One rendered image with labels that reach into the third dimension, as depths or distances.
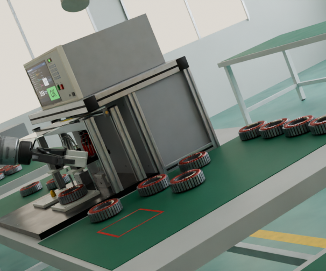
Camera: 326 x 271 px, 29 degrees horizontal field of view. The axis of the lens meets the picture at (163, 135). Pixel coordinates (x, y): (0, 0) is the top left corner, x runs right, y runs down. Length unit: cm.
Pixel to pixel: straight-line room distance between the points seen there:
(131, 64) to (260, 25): 660
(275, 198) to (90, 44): 103
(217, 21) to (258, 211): 704
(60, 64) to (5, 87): 492
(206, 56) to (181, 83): 597
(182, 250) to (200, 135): 96
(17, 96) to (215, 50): 275
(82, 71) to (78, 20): 532
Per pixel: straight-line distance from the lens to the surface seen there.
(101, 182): 237
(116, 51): 233
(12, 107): 717
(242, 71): 858
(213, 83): 829
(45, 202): 251
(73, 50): 226
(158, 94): 227
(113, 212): 197
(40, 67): 248
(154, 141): 223
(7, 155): 197
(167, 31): 805
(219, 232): 147
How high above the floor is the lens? 121
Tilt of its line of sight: 8 degrees down
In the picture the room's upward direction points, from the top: 22 degrees counter-clockwise
